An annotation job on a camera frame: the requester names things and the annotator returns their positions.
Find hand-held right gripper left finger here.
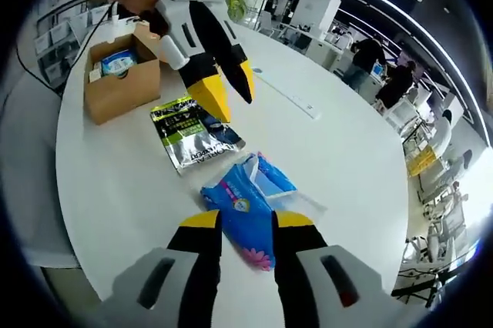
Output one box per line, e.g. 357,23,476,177
99,209,224,328

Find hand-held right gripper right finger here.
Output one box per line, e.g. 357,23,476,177
270,210,406,328

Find blue soft tissue packet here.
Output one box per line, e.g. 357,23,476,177
200,152,328,271

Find pale blue white packet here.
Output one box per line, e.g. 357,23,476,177
100,49,139,79

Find silver black green soft pouch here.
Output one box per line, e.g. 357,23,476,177
149,95,247,177

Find brown cardboard shoe box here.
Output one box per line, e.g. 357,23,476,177
83,22,162,126

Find group of white office chairs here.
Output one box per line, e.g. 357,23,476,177
400,173,482,298

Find white table cable cover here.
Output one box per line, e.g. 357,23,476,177
252,65,323,121

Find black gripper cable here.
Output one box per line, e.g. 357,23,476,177
15,0,119,98

